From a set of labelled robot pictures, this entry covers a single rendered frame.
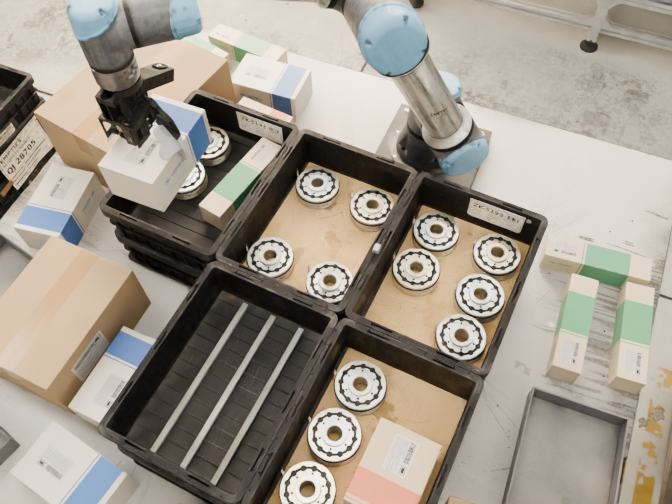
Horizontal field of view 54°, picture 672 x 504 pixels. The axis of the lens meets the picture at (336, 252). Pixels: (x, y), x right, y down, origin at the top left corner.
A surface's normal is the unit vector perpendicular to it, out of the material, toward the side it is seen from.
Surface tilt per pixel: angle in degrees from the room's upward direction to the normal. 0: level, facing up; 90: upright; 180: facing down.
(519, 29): 0
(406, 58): 82
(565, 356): 0
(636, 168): 0
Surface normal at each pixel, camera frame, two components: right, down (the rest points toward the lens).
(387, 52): 0.25, 0.74
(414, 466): -0.02, -0.52
